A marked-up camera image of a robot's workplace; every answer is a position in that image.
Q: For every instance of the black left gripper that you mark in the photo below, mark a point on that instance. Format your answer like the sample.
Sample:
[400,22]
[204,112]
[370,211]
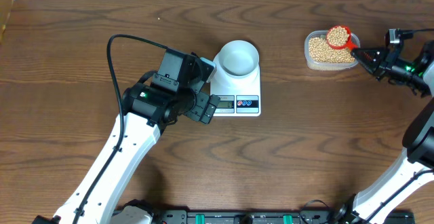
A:
[203,106]

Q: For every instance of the red plastic measuring scoop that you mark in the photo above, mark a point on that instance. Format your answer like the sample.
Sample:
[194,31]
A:
[339,38]

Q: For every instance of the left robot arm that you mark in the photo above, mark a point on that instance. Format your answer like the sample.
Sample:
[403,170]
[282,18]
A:
[147,108]

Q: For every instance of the white digital kitchen scale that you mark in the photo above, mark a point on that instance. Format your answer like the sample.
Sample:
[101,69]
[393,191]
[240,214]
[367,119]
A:
[239,96]

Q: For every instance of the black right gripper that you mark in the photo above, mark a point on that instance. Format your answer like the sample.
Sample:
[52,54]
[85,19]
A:
[382,56]

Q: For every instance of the light grey round bowl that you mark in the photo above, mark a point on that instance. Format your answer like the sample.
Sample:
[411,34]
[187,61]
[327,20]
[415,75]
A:
[238,58]

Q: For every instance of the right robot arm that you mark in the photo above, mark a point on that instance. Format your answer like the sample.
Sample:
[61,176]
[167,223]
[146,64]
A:
[413,168]

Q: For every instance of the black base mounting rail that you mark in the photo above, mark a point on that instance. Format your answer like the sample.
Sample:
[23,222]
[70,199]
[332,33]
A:
[185,217]

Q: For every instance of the clear container of soybeans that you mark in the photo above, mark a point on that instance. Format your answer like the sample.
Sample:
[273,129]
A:
[320,56]

